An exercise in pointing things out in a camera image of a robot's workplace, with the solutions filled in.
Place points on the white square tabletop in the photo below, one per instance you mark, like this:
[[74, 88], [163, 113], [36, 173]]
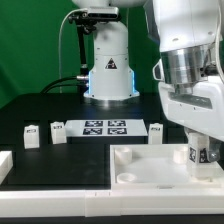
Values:
[[164, 166]]

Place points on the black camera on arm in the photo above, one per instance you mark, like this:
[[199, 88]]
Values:
[[97, 14]]

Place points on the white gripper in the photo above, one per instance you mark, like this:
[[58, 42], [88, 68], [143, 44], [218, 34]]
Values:
[[202, 111]]

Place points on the white fiducial marker sheet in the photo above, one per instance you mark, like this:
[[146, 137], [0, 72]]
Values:
[[105, 128]]

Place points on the white U-shaped fence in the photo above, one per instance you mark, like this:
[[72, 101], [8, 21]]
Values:
[[112, 202]]

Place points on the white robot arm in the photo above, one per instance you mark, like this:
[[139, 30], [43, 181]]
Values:
[[189, 73]]

